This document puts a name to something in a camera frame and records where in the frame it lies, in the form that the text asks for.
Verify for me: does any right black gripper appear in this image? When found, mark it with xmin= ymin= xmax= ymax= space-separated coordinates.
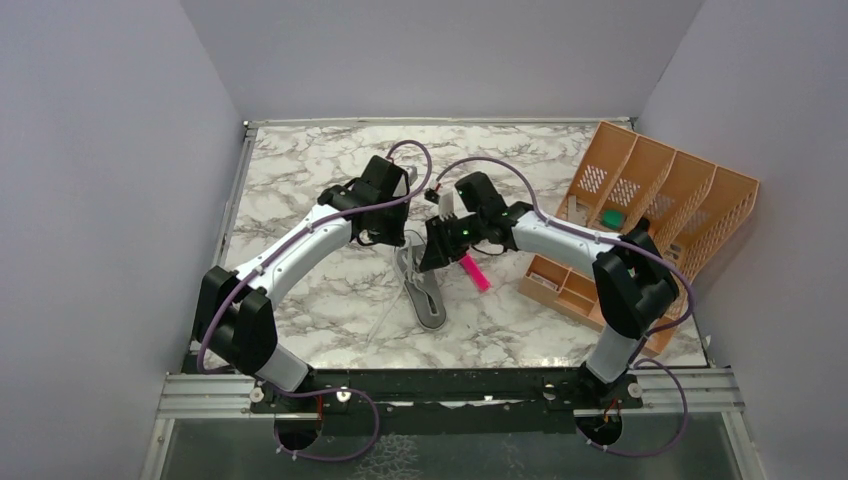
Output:
xmin=419 ymin=212 xmax=485 ymax=273

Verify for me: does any orange plastic organizer tray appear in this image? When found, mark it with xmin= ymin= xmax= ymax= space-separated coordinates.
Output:
xmin=518 ymin=121 xmax=760 ymax=332

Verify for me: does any pink plastic bar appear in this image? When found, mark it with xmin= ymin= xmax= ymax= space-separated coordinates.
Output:
xmin=459 ymin=254 xmax=491 ymax=292

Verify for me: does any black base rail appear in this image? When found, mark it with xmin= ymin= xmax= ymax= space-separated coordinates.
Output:
xmin=250 ymin=367 xmax=643 ymax=436

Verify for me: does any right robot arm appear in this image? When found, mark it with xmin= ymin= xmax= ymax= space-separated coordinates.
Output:
xmin=416 ymin=172 xmax=679 ymax=407

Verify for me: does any grey metal bracket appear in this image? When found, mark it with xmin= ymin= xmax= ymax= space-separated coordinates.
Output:
xmin=566 ymin=195 xmax=588 ymax=226

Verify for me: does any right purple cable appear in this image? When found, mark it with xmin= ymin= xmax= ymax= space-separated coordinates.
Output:
xmin=433 ymin=157 xmax=697 ymax=458

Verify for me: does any purple cable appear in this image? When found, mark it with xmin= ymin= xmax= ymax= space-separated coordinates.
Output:
xmin=195 ymin=139 xmax=435 ymax=372
xmin=433 ymin=157 xmax=697 ymax=458

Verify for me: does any green cap item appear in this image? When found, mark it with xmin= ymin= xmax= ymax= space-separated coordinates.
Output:
xmin=600 ymin=210 xmax=626 ymax=231

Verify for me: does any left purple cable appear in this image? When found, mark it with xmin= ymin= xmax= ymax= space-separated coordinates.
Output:
xmin=195 ymin=139 xmax=435 ymax=372

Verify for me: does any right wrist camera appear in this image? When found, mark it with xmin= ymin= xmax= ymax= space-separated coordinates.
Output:
xmin=424 ymin=186 xmax=457 ymax=220

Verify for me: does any grey canvas sneaker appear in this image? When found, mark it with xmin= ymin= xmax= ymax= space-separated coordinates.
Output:
xmin=393 ymin=230 xmax=447 ymax=331

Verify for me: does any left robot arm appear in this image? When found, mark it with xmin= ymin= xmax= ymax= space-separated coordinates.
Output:
xmin=192 ymin=156 xmax=417 ymax=411

